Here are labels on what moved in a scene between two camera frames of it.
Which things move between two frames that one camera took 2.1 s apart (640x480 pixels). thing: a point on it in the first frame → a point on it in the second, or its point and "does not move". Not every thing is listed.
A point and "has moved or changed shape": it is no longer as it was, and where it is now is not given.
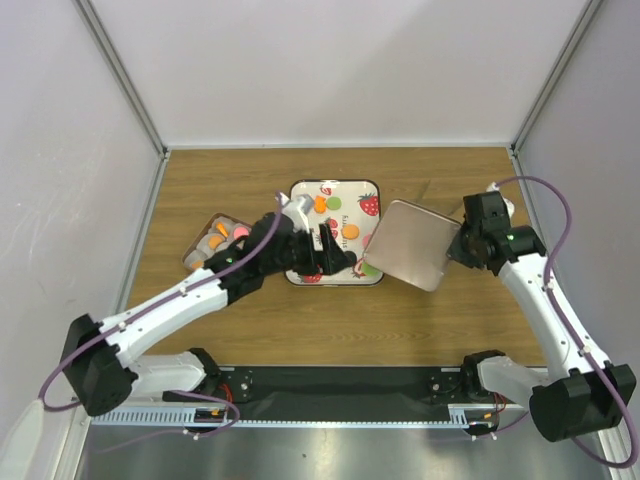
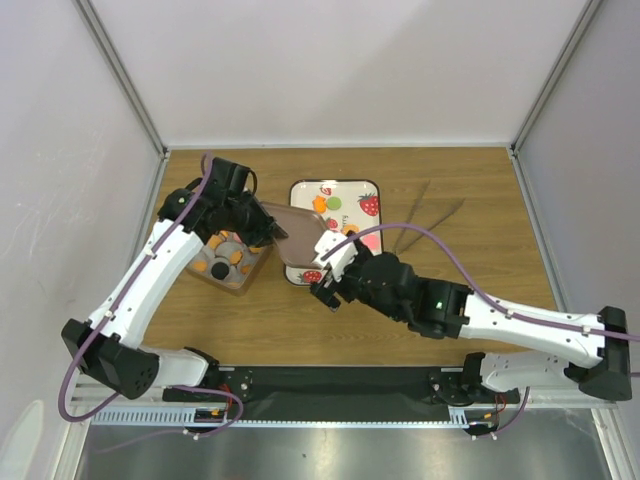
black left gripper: (325, 262) → (265, 230)
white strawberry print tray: (352, 209) does not move
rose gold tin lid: (413, 244) has moved or changed shape
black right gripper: (455, 252) → (325, 291)
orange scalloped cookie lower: (214, 241) does not move
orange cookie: (320, 204) does not move
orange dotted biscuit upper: (350, 231) does not move
